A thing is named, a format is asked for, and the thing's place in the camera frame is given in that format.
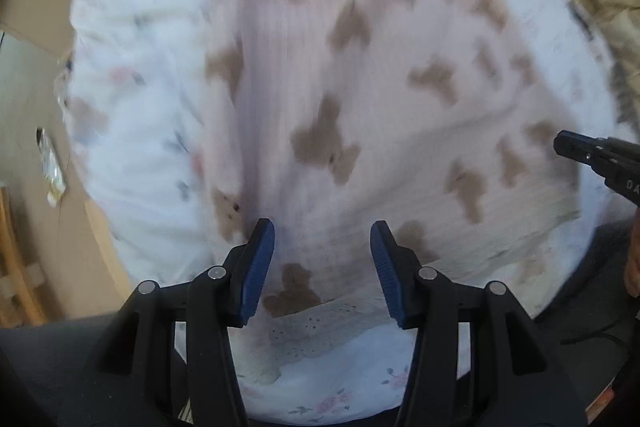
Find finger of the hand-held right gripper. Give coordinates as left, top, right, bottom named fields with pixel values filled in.
left=553, top=130, right=608, bottom=168

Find pink bear print pants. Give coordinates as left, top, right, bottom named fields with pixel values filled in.
left=202, top=0, right=593, bottom=363

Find white floral bed sheet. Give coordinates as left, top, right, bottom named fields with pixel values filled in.
left=64, top=0, right=628, bottom=426

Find person's dark clothing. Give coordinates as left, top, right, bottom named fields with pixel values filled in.
left=0, top=217, right=638, bottom=427

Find person's right hand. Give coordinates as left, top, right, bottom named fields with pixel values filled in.
left=625, top=209, right=640, bottom=299

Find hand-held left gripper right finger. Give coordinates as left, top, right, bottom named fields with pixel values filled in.
left=369, top=220, right=547, bottom=427

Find clear plastic packet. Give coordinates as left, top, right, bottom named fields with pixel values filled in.
left=36, top=127, right=68, bottom=208

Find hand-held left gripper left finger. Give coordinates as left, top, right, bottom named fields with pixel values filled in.
left=94, top=218, right=276, bottom=427

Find wooden chair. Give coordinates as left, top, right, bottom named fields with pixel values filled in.
left=0, top=187, right=48, bottom=328

